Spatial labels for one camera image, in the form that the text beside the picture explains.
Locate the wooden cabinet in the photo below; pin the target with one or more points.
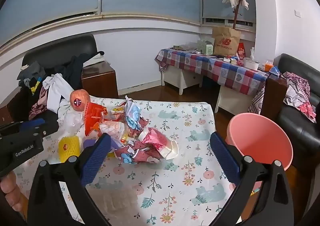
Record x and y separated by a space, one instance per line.
273 96

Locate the black leather armchair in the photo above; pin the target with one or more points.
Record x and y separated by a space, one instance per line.
297 86

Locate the orange snack wrapper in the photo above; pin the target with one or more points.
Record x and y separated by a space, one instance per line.
93 116

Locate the person's left hand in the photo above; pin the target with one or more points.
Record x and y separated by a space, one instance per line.
10 189

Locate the dark garment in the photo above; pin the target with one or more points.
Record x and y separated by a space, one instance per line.
72 66

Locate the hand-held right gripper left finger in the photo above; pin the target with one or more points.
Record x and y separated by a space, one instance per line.
96 158

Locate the red apple with sticker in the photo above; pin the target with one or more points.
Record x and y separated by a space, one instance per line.
79 98

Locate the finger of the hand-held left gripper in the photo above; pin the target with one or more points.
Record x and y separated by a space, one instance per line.
41 127

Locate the blue plastic bag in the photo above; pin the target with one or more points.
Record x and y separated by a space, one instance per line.
275 70

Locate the blue white crumpled wrapper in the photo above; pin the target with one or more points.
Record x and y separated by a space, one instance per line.
132 116

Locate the black leather sofa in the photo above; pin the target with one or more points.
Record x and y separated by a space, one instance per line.
62 46

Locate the wooden coat rack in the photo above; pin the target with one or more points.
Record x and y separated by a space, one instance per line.
236 13

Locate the blue yellow cloth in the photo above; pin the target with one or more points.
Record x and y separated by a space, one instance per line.
36 85

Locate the red packet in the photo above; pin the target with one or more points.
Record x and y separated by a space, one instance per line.
241 51

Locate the yellow foam fruit net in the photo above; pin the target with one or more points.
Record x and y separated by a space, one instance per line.
68 148

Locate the pink plastic bin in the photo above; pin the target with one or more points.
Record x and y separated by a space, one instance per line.
260 138

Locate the checkered tablecloth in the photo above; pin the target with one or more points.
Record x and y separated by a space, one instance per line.
212 66

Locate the crumpled red patterned paper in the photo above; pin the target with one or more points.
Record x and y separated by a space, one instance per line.
130 155

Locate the orange packet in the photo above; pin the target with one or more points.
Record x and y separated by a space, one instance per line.
268 66

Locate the wooden side table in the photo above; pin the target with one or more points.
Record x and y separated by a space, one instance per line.
100 78

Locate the red patterned clothing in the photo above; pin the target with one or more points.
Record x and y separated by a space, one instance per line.
298 93

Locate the pink patterned cloth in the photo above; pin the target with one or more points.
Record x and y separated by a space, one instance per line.
37 107

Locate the brown paper bag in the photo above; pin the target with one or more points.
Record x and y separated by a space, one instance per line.
226 41

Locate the green tissue box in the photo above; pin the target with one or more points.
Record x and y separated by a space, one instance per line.
206 46

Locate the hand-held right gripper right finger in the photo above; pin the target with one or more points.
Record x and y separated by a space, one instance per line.
225 158

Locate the floral tablecloth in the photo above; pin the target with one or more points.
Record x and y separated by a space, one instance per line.
175 181

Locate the pink patterned paper cup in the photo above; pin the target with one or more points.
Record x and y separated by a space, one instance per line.
156 140

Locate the grey garment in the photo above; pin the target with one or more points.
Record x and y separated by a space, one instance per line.
31 70

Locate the yellow label snack packet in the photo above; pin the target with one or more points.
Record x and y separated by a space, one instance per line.
118 109

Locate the white wall switch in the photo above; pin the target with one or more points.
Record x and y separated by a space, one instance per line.
297 13

